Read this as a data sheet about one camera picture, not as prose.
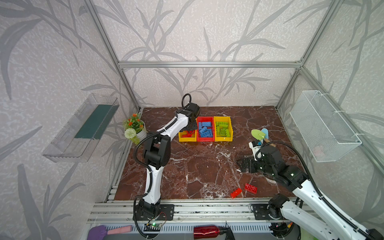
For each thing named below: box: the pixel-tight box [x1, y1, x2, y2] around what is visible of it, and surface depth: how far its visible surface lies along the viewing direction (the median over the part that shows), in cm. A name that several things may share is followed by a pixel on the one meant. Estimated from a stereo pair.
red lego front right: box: [244, 183, 258, 194], surface depth 82 cm
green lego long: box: [218, 128, 231, 137], surface depth 105 cm
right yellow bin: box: [213, 116, 234, 142], surface depth 101 cm
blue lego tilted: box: [199, 126, 213, 138], surface depth 104 cm
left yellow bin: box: [178, 129, 197, 142], surface depth 101 cm
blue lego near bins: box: [201, 121, 211, 127], surface depth 107 cm
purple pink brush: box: [87, 225, 133, 240], surface depth 69 cm
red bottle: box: [193, 225, 226, 240], surface depth 67 cm
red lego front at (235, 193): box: [230, 188, 242, 199], surface depth 80 cm
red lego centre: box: [181, 130, 195, 138], surface depth 104 cm
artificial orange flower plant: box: [123, 113, 144, 145], surface depth 93 cm
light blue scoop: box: [261, 128, 269, 140], surface depth 107 cm
